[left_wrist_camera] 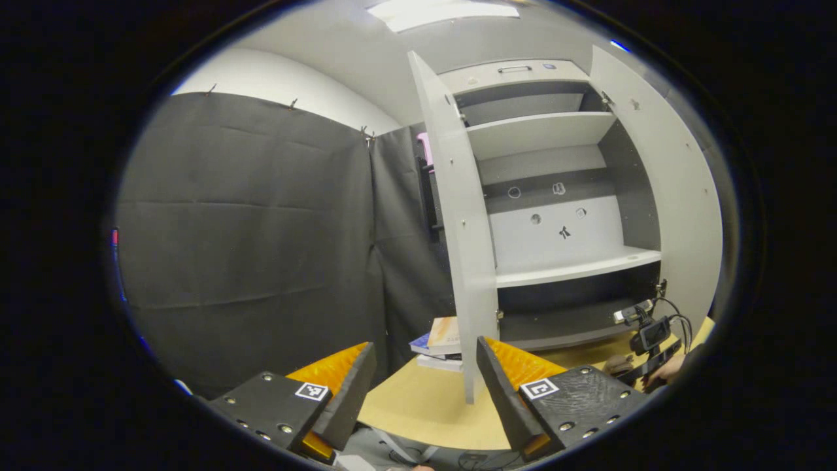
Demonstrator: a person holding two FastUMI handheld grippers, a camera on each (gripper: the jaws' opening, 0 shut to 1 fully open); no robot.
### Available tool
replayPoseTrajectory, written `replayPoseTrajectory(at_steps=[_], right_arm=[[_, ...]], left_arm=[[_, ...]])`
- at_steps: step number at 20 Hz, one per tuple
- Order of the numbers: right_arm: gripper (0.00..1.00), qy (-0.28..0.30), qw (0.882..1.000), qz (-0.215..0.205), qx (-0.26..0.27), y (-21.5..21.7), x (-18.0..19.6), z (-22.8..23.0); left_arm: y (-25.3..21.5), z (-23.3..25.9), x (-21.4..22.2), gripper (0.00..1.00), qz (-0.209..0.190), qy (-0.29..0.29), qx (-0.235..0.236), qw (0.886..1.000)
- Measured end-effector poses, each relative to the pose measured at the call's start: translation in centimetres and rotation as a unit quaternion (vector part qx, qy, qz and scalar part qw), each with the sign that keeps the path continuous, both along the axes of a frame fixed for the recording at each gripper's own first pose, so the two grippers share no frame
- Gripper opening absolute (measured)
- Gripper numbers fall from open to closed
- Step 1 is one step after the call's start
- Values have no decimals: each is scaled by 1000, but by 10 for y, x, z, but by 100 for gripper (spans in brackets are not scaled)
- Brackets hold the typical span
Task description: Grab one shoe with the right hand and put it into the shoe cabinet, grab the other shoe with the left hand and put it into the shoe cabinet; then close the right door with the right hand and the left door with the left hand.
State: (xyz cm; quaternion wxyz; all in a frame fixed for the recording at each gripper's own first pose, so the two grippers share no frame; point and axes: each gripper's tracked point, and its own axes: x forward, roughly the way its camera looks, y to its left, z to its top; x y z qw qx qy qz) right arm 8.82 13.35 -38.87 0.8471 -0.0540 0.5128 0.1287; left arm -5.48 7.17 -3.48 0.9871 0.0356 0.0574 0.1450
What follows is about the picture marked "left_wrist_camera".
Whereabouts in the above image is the orange white book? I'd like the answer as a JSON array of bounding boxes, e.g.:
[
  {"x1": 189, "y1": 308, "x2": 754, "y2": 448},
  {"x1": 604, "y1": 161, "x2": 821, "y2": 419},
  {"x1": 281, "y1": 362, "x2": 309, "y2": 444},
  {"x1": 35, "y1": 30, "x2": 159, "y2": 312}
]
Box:
[{"x1": 426, "y1": 317, "x2": 462, "y2": 355}]

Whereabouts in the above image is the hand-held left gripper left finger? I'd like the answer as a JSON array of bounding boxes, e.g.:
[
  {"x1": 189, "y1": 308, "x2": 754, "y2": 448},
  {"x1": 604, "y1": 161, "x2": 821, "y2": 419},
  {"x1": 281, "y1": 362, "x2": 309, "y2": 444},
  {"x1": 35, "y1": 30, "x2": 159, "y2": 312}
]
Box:
[{"x1": 208, "y1": 341, "x2": 378, "y2": 465}]

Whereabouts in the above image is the black backdrop cloth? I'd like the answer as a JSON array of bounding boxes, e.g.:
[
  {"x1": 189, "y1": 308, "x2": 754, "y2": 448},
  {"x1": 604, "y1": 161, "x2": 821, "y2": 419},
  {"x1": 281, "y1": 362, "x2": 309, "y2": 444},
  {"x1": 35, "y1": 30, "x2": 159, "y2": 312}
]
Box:
[{"x1": 114, "y1": 92, "x2": 458, "y2": 400}]

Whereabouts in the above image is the black cable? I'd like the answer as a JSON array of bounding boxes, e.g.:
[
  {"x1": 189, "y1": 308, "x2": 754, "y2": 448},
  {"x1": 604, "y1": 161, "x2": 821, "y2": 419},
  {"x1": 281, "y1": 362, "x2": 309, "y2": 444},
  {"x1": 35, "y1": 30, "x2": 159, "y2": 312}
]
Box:
[{"x1": 656, "y1": 298, "x2": 694, "y2": 355}]

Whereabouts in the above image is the large ceiling light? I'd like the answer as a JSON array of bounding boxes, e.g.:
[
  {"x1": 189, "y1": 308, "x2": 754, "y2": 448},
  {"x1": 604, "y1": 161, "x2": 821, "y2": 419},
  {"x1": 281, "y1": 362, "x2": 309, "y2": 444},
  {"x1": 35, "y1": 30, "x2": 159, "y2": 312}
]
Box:
[{"x1": 366, "y1": 0, "x2": 521, "y2": 33}]

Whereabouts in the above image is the grey shoe cabinet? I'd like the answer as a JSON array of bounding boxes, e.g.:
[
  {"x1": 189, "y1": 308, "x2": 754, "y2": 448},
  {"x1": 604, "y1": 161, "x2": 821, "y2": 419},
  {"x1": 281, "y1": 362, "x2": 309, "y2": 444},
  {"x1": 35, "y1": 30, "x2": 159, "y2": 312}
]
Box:
[{"x1": 438, "y1": 59, "x2": 664, "y2": 354}]

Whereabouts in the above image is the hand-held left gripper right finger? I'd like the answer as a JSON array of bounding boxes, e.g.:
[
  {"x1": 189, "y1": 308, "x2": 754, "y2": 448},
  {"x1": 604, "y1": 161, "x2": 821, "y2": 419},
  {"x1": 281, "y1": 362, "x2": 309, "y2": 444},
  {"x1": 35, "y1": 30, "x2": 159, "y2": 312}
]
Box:
[{"x1": 476, "y1": 336, "x2": 648, "y2": 462}]

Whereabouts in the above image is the person's grey clothing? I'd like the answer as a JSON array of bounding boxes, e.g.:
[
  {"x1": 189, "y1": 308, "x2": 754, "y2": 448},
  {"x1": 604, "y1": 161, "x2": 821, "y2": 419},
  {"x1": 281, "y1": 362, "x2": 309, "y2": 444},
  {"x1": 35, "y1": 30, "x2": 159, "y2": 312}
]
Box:
[{"x1": 337, "y1": 424, "x2": 458, "y2": 471}]

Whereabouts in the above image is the grey cabinet drawer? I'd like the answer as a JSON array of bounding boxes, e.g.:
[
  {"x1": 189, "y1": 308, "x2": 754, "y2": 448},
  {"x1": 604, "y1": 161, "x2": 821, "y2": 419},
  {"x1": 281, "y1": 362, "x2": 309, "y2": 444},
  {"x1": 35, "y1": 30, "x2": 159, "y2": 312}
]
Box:
[{"x1": 438, "y1": 59, "x2": 589, "y2": 96}]

